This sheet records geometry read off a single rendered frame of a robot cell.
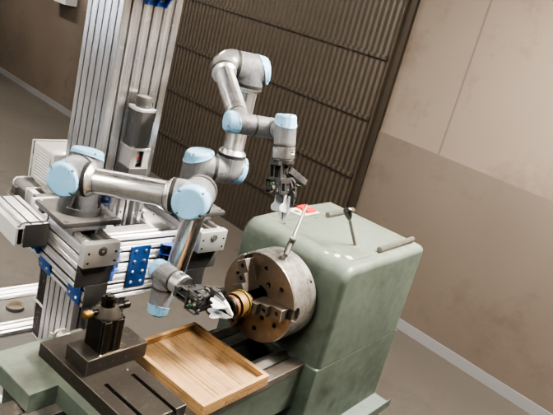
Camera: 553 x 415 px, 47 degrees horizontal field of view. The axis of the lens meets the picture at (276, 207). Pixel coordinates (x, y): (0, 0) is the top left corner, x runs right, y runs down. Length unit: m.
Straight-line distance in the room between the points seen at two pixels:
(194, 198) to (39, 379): 0.68
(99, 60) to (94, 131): 0.26
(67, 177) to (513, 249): 2.97
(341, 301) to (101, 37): 1.30
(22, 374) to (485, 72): 3.40
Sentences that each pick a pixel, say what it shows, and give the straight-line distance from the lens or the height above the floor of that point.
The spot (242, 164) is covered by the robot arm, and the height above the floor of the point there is 1.37.
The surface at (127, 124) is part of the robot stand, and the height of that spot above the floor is 1.45.
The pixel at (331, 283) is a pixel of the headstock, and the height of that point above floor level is 1.19.
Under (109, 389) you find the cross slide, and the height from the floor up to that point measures 0.95.
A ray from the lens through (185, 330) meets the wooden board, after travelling 2.26.
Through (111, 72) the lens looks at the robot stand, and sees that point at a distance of 2.42.
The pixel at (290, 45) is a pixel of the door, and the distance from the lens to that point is 5.36.
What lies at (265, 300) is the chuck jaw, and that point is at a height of 1.10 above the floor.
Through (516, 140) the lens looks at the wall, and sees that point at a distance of 4.27.
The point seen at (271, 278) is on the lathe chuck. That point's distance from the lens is 2.11.
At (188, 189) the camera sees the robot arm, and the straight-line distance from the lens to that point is 2.00.
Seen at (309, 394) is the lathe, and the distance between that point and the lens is 2.34.
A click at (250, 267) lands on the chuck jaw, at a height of 1.18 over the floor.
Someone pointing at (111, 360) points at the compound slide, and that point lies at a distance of 1.86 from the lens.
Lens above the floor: 2.04
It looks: 18 degrees down
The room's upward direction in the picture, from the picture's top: 15 degrees clockwise
